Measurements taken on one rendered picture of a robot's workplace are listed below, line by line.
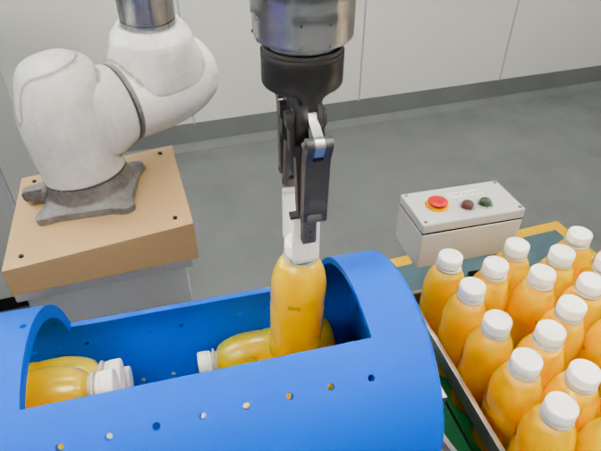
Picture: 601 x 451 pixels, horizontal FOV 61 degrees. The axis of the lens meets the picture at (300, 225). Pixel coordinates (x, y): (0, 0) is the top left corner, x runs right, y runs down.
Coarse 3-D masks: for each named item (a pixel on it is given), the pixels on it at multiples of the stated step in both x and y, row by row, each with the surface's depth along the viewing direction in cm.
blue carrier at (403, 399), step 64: (384, 256) 63; (0, 320) 55; (64, 320) 66; (128, 320) 70; (192, 320) 73; (256, 320) 76; (384, 320) 55; (0, 384) 48; (192, 384) 50; (256, 384) 50; (320, 384) 51; (384, 384) 52; (0, 448) 46; (64, 448) 46; (128, 448) 47; (192, 448) 48; (256, 448) 50; (320, 448) 51; (384, 448) 53
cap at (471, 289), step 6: (462, 282) 78; (468, 282) 78; (474, 282) 78; (480, 282) 78; (462, 288) 77; (468, 288) 77; (474, 288) 77; (480, 288) 77; (486, 288) 78; (462, 294) 78; (468, 294) 77; (474, 294) 77; (480, 294) 77; (468, 300) 78; (474, 300) 77; (480, 300) 78
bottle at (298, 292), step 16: (272, 272) 62; (288, 272) 59; (304, 272) 59; (320, 272) 60; (272, 288) 62; (288, 288) 60; (304, 288) 59; (320, 288) 61; (272, 304) 64; (288, 304) 61; (304, 304) 61; (320, 304) 62; (272, 320) 65; (288, 320) 62; (304, 320) 62; (320, 320) 65; (272, 336) 67; (288, 336) 64; (304, 336) 64; (320, 336) 68; (272, 352) 68; (288, 352) 66
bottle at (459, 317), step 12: (456, 300) 79; (444, 312) 81; (456, 312) 79; (468, 312) 78; (480, 312) 78; (444, 324) 82; (456, 324) 79; (468, 324) 79; (444, 336) 83; (456, 336) 81; (444, 348) 84; (456, 348) 82; (456, 360) 84
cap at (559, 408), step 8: (552, 392) 63; (560, 392) 63; (544, 400) 63; (552, 400) 62; (560, 400) 62; (568, 400) 62; (544, 408) 62; (552, 408) 61; (560, 408) 61; (568, 408) 61; (576, 408) 61; (552, 416) 61; (560, 416) 60; (568, 416) 60; (576, 416) 60; (560, 424) 61; (568, 424) 61
